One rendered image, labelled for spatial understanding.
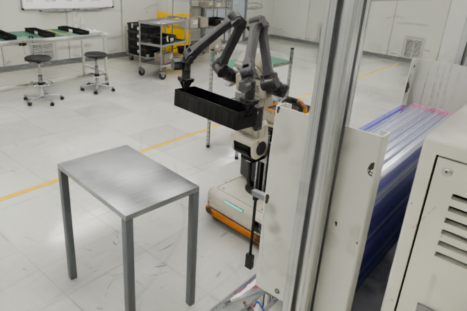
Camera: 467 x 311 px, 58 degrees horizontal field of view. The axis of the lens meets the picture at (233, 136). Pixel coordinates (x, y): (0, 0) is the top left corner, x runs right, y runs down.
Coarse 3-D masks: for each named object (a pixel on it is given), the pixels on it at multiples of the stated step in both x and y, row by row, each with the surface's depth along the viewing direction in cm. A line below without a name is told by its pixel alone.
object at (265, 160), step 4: (268, 136) 302; (268, 140) 303; (236, 144) 300; (240, 144) 297; (244, 144) 294; (268, 144) 305; (236, 148) 299; (240, 148) 297; (244, 148) 295; (248, 148) 292; (268, 148) 305; (240, 152) 299; (244, 152) 295; (248, 152) 292; (268, 152) 297; (240, 156) 308; (244, 156) 306; (248, 156) 295; (264, 156) 310; (268, 156) 298; (248, 160) 304; (252, 160) 301; (256, 160) 303; (260, 160) 314; (264, 160) 311; (268, 160) 299
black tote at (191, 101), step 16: (176, 96) 273; (192, 96) 261; (208, 96) 276; (224, 96) 265; (192, 112) 264; (208, 112) 254; (224, 112) 244; (240, 112) 238; (256, 112) 249; (240, 128) 243
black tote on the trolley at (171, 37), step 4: (152, 36) 729; (156, 36) 726; (160, 36) 758; (164, 36) 764; (168, 36) 732; (172, 36) 744; (176, 36) 754; (152, 40) 733; (156, 40) 730; (160, 40) 727; (164, 40) 726; (168, 40) 738; (172, 40) 747
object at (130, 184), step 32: (96, 160) 242; (128, 160) 245; (64, 192) 240; (96, 192) 209; (128, 192) 211; (160, 192) 214; (192, 192) 220; (64, 224) 250; (128, 224) 194; (192, 224) 228; (128, 256) 201; (192, 256) 237; (128, 288) 207; (192, 288) 246
